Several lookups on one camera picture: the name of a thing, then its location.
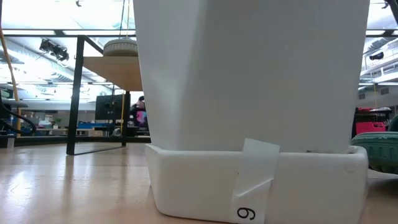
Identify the grey foam slide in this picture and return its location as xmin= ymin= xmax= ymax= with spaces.
xmin=102 ymin=37 xmax=139 ymax=57

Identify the teal green foam slide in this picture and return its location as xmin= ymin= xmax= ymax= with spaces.
xmin=350 ymin=114 xmax=398 ymax=175

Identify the wooden shelf board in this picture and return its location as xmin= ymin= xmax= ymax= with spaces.
xmin=82 ymin=55 xmax=144 ymax=92

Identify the person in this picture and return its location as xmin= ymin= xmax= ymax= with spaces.
xmin=129 ymin=95 xmax=150 ymax=129

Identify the tall white plastic container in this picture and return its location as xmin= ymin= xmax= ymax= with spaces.
xmin=132 ymin=0 xmax=371 ymax=155

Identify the white plastic base tray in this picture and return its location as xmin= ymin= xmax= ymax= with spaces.
xmin=144 ymin=142 xmax=370 ymax=224

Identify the white tape label with digit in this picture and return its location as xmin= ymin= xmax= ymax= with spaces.
xmin=229 ymin=138 xmax=280 ymax=224

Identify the wide black monitor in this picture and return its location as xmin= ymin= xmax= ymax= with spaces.
xmin=95 ymin=94 xmax=125 ymax=121

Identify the blue box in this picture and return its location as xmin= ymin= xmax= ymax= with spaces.
xmin=77 ymin=121 xmax=103 ymax=129

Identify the black ceiling spotlight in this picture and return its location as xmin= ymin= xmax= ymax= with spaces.
xmin=39 ymin=39 xmax=70 ymax=62

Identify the red plastic crate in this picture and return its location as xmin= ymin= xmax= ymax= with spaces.
xmin=351 ymin=106 xmax=393 ymax=138

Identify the black table edge rail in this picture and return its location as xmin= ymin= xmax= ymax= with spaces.
xmin=0 ymin=136 xmax=152 ymax=147

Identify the black overhead frame bar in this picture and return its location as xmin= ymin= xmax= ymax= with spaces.
xmin=0 ymin=29 xmax=398 ymax=39

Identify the black looped cable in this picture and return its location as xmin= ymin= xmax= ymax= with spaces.
xmin=0 ymin=93 xmax=37 ymax=137

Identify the thick orange yellow cable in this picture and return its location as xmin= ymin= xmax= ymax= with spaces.
xmin=0 ymin=27 xmax=22 ymax=138

